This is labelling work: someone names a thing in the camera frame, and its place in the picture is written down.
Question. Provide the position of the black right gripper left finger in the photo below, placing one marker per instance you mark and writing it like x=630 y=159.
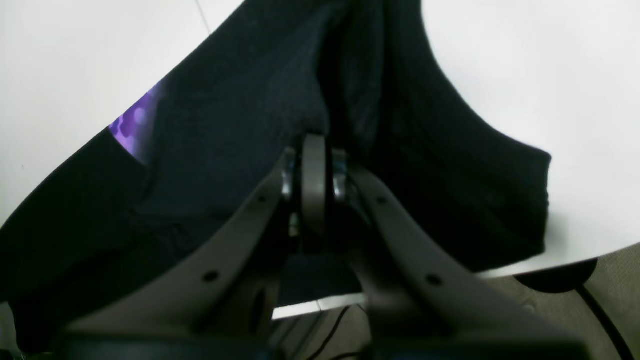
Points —
x=218 y=303

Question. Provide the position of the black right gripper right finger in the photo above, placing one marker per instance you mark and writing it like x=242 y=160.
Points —
x=422 y=304

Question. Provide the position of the black T-shirt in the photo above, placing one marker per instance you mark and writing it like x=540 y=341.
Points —
x=148 y=190

